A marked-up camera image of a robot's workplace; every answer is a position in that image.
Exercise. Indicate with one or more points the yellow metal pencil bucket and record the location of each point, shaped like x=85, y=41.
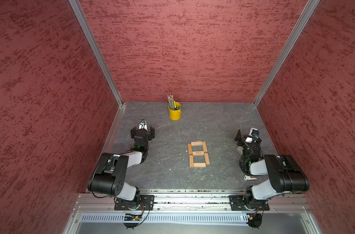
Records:
x=175, y=114

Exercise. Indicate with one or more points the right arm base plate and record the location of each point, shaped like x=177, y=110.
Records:
x=240, y=203

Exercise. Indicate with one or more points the right aluminium frame post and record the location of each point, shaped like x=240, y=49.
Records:
x=293, y=37

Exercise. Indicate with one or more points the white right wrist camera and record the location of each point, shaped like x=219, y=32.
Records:
x=253, y=136

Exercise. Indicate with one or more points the white perforated cable duct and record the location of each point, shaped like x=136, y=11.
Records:
x=180, y=218

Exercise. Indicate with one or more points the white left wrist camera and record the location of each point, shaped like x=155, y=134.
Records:
x=142, y=124

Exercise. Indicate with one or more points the left aluminium frame post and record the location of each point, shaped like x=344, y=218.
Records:
x=79, y=13

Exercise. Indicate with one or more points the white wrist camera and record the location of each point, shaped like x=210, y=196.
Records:
x=142, y=124
x=253, y=136

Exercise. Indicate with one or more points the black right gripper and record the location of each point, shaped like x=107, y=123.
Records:
x=240, y=143

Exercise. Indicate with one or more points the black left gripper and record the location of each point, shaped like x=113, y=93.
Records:
x=151, y=134

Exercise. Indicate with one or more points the bundle of coloured pencils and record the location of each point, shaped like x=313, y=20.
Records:
x=172, y=104

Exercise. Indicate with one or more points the engraved wooden block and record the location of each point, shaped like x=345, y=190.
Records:
x=198, y=153

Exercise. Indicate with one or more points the small white plastic clip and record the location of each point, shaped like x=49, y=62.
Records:
x=249, y=177

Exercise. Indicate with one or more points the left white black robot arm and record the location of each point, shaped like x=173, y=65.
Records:
x=108, y=177

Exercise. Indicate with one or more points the aluminium frame post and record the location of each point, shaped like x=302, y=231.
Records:
x=79, y=13
x=293, y=37

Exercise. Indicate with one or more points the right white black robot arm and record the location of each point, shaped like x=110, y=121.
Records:
x=284, y=174

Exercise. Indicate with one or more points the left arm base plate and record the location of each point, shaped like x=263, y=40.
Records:
x=143, y=203

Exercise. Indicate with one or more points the aluminium front rail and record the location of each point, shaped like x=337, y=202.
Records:
x=212, y=201

